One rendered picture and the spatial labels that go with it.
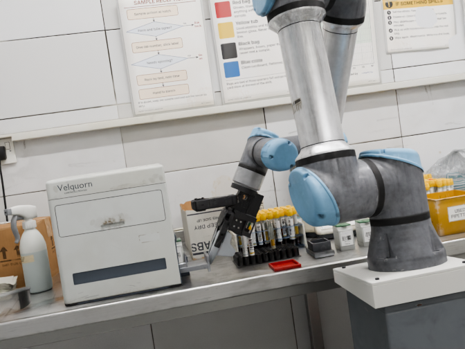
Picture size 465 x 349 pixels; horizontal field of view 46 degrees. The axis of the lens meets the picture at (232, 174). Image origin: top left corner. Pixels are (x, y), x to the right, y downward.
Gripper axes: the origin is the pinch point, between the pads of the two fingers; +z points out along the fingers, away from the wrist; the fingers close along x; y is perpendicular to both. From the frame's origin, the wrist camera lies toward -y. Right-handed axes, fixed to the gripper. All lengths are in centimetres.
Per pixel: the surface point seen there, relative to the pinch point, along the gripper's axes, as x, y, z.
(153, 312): -5.4, -8.8, 16.0
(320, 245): 0.1, 26.3, -13.0
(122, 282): -4.4, -18.1, 11.8
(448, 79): 56, 71, -87
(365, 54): 59, 37, -84
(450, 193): 10, 62, -40
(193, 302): -8.4, -1.1, 9.9
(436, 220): -2, 54, -30
